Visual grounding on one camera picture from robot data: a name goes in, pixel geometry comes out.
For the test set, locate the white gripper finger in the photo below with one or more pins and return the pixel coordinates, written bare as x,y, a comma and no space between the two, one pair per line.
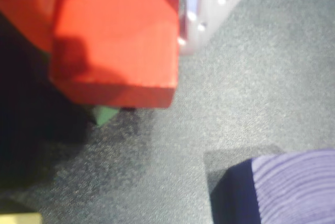
214,1

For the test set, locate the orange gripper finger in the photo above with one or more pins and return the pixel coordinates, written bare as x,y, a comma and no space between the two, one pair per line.
26,4

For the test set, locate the red wooden cube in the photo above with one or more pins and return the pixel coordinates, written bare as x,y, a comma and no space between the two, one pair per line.
117,38

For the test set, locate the green wooden cube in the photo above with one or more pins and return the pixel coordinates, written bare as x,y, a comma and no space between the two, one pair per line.
104,116

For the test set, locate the purple wooden cube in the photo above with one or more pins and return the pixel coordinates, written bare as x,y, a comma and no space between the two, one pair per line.
293,187

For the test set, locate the yellow wooden cube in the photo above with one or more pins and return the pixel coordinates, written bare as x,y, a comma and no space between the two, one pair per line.
19,218

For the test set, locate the black fabric mat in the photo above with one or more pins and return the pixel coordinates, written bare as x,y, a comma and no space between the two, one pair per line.
222,98

